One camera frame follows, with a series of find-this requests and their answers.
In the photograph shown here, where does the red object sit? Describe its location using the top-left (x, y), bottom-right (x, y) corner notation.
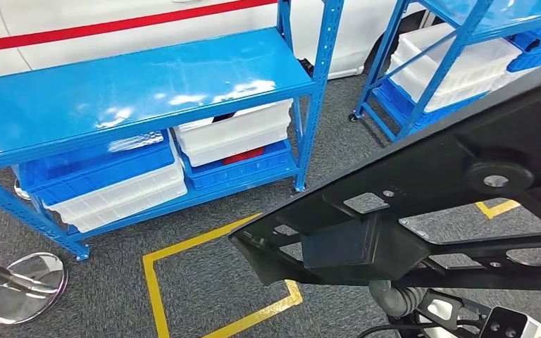
top-left (223, 146), bottom-right (267, 165)

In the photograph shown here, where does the blue metal shelf rack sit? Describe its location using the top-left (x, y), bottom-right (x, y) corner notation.
top-left (0, 0), bottom-right (346, 262)
top-left (349, 0), bottom-right (541, 143)

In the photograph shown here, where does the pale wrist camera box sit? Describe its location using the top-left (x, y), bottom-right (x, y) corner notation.
top-left (479, 306), bottom-right (541, 338)

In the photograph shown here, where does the white car with red stripe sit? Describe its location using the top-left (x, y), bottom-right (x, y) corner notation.
top-left (0, 0), bottom-right (435, 81)

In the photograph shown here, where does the black metal frame part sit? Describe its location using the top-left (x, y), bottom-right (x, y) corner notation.
top-left (228, 54), bottom-right (541, 292)

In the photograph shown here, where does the white plastic bin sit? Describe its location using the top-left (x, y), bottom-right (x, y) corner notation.
top-left (394, 23), bottom-right (523, 92)
top-left (173, 99), bottom-right (294, 168)
top-left (490, 66), bottom-right (540, 92)
top-left (388, 56), bottom-right (498, 114)
top-left (44, 158), bottom-right (189, 234)

